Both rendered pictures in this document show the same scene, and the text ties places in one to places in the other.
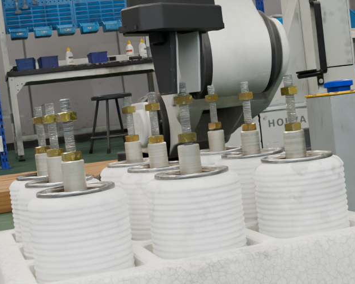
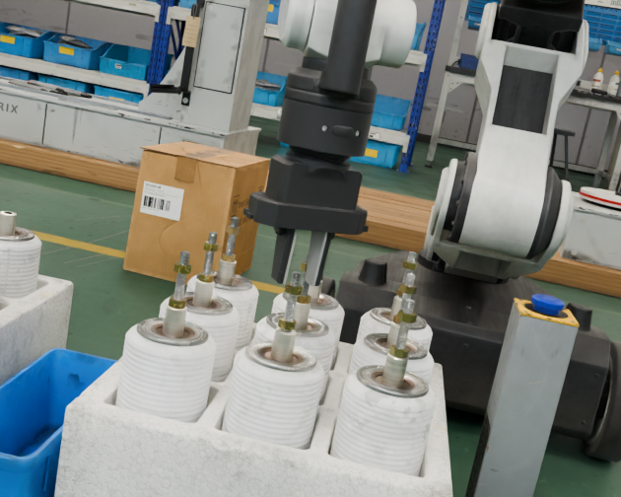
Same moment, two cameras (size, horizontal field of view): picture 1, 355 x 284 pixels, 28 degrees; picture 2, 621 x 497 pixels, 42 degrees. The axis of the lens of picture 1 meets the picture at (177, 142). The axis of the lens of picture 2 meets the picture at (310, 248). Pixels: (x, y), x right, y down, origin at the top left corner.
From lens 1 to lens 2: 0.40 m
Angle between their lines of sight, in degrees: 24
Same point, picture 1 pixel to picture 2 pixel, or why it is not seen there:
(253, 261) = (278, 464)
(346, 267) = not seen: outside the picture
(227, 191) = (290, 391)
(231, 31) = (501, 187)
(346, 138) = (522, 364)
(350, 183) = (511, 410)
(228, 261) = (254, 456)
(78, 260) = (139, 395)
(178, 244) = (234, 417)
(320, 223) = (373, 457)
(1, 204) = not seen: hidden behind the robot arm
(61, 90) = not seen: hidden behind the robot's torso
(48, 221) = (128, 353)
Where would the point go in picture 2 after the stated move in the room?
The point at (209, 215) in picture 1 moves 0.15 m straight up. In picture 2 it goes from (264, 405) to (291, 261)
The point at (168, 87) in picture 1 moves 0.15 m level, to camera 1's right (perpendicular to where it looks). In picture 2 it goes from (276, 275) to (417, 318)
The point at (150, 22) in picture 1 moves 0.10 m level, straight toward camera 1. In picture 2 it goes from (263, 217) to (211, 228)
